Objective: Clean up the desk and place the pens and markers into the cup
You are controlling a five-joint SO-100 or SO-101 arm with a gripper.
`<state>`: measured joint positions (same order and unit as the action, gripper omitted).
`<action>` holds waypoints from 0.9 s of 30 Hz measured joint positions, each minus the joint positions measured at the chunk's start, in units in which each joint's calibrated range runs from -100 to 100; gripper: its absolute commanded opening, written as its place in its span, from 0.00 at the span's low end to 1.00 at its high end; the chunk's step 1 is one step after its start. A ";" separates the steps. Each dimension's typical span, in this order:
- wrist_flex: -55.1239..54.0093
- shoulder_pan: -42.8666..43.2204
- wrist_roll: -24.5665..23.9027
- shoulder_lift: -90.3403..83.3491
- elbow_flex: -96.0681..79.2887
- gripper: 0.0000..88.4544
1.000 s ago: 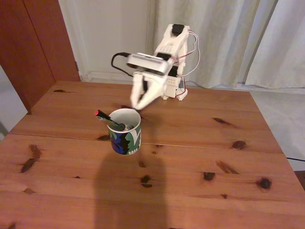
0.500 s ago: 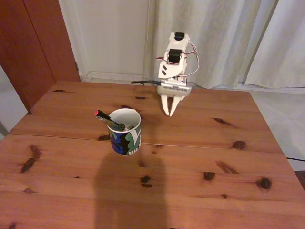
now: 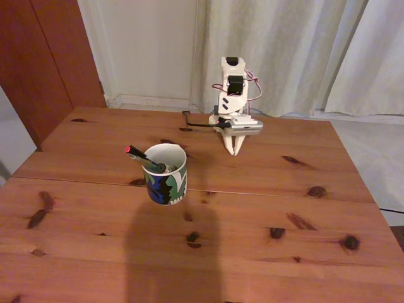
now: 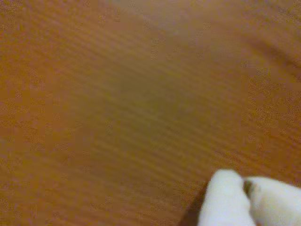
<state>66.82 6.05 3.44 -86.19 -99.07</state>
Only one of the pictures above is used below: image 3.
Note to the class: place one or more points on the white marker with black cap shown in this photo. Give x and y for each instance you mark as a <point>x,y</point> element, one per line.
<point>162,167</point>

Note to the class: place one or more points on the black pen with red end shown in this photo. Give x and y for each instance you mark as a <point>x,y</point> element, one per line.
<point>137,152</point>

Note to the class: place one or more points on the white plastic block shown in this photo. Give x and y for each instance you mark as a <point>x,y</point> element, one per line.
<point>213,123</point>

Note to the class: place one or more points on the white mug with green-blue pattern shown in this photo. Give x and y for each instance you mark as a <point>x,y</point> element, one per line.
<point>164,189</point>

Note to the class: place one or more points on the beige fabric curtain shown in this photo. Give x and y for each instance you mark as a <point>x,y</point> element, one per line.
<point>300,47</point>

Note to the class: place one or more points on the white fabric curtain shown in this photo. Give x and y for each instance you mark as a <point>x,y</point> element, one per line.
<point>378,63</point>

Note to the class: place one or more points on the brown wooden cabinet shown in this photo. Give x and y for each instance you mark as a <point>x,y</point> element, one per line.
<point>41,63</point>

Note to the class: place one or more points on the white camera box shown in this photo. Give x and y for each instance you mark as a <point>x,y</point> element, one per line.
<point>246,128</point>

